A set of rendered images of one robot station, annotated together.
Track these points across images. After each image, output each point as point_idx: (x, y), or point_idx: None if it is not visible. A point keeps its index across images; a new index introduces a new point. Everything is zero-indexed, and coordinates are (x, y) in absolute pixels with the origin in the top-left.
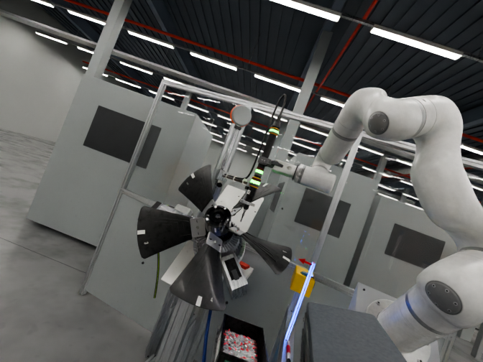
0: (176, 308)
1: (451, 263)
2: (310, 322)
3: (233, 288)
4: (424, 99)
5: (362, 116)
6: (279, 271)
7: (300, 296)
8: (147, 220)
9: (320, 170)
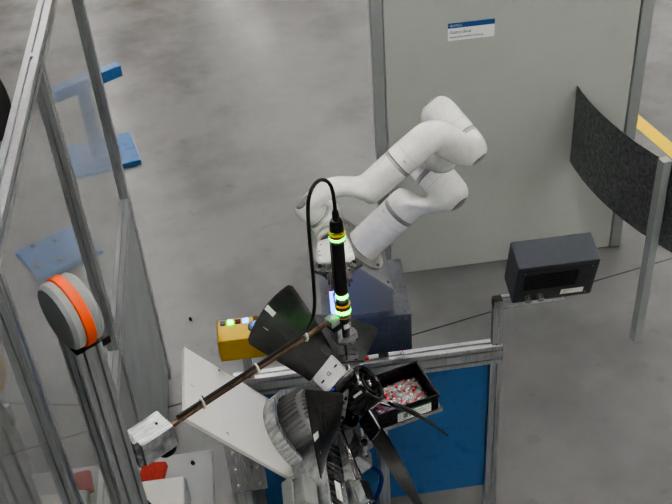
0: None
1: (456, 186)
2: (544, 266)
3: None
4: (468, 119)
5: (450, 154)
6: (371, 326)
7: None
8: (415, 487)
9: None
